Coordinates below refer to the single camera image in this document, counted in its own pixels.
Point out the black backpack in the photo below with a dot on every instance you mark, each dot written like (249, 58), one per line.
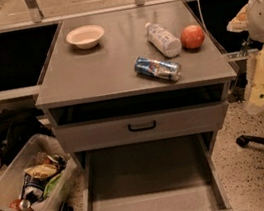
(16, 128)

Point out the white bowl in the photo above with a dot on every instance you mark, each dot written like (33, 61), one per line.
(85, 37)

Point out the silver can in bin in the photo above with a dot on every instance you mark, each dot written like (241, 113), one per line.
(25, 205)

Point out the blue soda can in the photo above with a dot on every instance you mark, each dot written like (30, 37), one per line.
(158, 69)

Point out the black drawer handle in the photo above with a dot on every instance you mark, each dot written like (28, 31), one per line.
(142, 127)

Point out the red apple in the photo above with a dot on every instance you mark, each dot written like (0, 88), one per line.
(192, 37)

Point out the blue white snack bag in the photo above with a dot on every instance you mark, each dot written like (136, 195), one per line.
(32, 188)

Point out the clear plastic bin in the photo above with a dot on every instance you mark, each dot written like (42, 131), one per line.
(11, 180)

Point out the open grey drawer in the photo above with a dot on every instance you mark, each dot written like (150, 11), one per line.
(165, 175)

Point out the green snack bag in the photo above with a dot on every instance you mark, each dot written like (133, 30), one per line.
(51, 184)

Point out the clear plastic water bottle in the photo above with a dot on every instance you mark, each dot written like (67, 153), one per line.
(163, 40)

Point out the grey drawer cabinet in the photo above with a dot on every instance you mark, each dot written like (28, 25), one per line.
(101, 83)

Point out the yellow chip bag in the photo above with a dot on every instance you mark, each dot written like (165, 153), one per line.
(42, 171)

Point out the closed grey drawer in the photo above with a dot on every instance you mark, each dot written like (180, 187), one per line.
(97, 134)

